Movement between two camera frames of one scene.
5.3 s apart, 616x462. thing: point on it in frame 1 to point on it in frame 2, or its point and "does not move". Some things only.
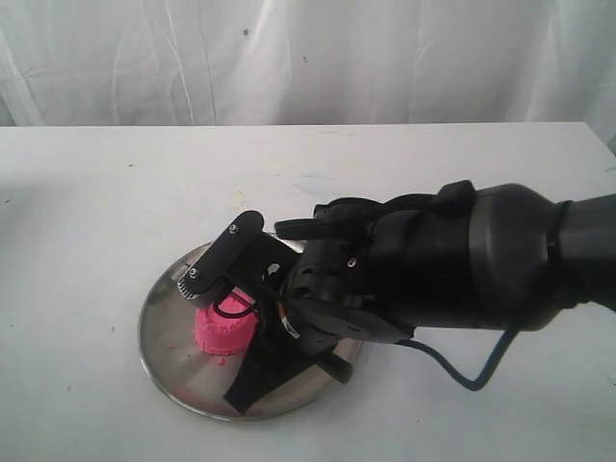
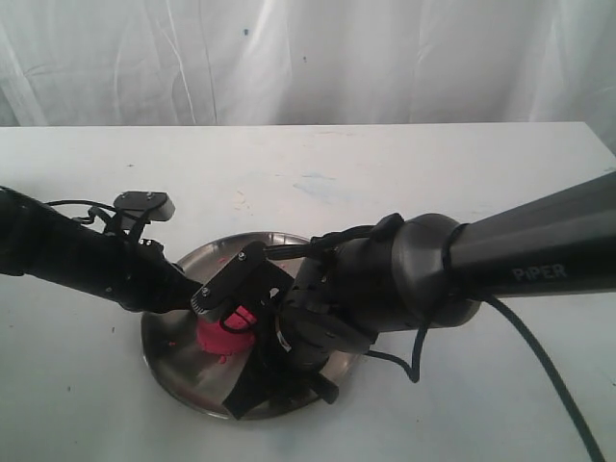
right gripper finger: x=339 y=367 to x=325 y=389
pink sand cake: x=227 y=326 does not move
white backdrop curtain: x=218 y=63 does not move
